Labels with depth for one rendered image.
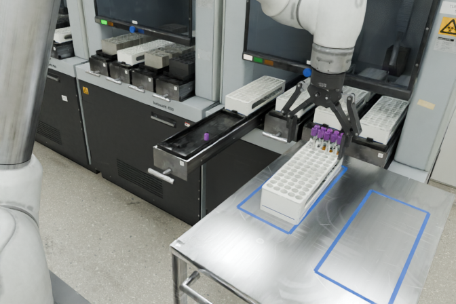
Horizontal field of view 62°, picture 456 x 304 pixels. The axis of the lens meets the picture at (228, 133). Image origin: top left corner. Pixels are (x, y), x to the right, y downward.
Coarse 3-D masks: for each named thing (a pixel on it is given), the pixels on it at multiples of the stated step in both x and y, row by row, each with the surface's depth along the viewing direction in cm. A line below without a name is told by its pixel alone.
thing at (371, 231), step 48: (240, 192) 96; (336, 192) 97; (384, 192) 98; (432, 192) 99; (192, 240) 80; (240, 240) 81; (288, 240) 81; (336, 240) 82; (384, 240) 83; (432, 240) 83; (240, 288) 70; (288, 288) 70; (336, 288) 71; (384, 288) 71
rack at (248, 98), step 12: (252, 84) 150; (264, 84) 151; (276, 84) 151; (228, 96) 138; (240, 96) 139; (252, 96) 139; (264, 96) 142; (276, 96) 152; (228, 108) 139; (240, 108) 136; (252, 108) 143
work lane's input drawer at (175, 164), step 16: (224, 112) 139; (256, 112) 140; (192, 128) 127; (208, 128) 129; (224, 128) 129; (240, 128) 131; (160, 144) 115; (176, 144) 114; (192, 144) 119; (208, 144) 118; (224, 144) 124; (160, 160) 116; (176, 160) 112; (192, 160) 112; (208, 160) 119; (160, 176) 112
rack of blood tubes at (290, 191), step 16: (304, 160) 99; (320, 160) 100; (336, 160) 99; (272, 176) 91; (288, 176) 92; (304, 176) 92; (320, 176) 92; (272, 192) 86; (288, 192) 86; (304, 192) 87; (320, 192) 95; (272, 208) 88; (288, 208) 85; (304, 208) 86
